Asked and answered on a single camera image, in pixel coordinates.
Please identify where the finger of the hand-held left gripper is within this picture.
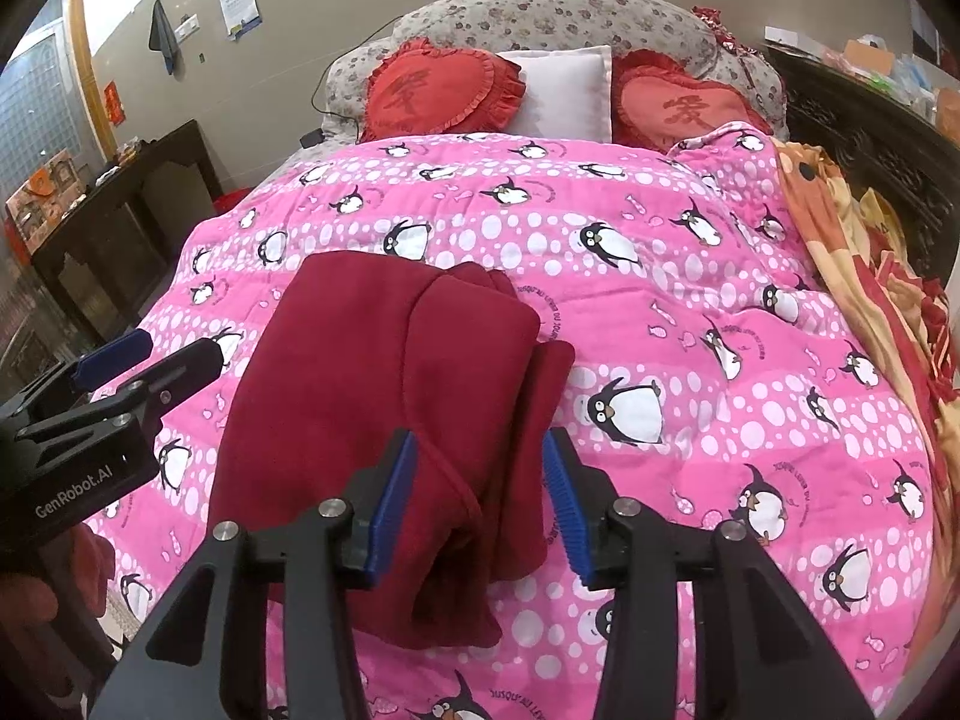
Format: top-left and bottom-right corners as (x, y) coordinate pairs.
(15, 328), (155, 410)
(19, 337), (227, 442)

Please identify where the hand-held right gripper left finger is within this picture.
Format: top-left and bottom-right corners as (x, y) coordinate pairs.
(88, 431), (419, 720)

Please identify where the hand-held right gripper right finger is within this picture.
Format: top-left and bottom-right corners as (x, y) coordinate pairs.
(541, 427), (875, 720)

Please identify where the dark red fleece garment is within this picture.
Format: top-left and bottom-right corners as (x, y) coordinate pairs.
(208, 251), (577, 650)

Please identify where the person's left hand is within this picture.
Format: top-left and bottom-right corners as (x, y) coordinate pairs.
(0, 572), (62, 644)

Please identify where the orange printed box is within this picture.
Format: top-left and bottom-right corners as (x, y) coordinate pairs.
(6, 150), (85, 252)

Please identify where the red bag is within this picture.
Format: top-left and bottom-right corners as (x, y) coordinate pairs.
(214, 184), (260, 218)

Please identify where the dark wooden table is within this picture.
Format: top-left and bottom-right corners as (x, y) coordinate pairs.
(30, 118), (222, 346)

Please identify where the pink penguin printed blanket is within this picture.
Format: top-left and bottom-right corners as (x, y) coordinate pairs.
(97, 127), (938, 720)

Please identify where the floral bed sheet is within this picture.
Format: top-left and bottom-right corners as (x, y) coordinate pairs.
(247, 141), (362, 190)

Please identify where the gridded glass window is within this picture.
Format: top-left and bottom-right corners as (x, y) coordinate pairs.
(0, 19), (110, 196)

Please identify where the dark hanging cloth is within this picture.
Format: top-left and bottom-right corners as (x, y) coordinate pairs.
(148, 0), (181, 76)

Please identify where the red heart-shaped cushion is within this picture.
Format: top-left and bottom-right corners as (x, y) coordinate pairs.
(360, 37), (527, 143)
(611, 49), (773, 155)

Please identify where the orange yellow blanket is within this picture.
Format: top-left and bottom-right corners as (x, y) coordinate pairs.
(772, 139), (960, 676)

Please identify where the white pillow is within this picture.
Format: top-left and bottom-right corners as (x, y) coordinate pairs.
(499, 45), (616, 145)

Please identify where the floral bolster pillow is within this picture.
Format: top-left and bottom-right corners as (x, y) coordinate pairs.
(322, 0), (788, 145)

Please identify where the red frilled cloth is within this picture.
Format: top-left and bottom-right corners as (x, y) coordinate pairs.
(694, 6), (755, 55)

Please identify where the tan cardboard box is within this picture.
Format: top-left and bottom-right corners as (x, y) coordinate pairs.
(840, 41), (897, 77)

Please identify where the pile of plastic packets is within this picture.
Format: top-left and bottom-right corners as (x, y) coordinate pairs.
(821, 34), (960, 125)

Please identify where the black cable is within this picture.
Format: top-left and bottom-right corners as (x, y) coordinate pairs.
(310, 15), (410, 128)

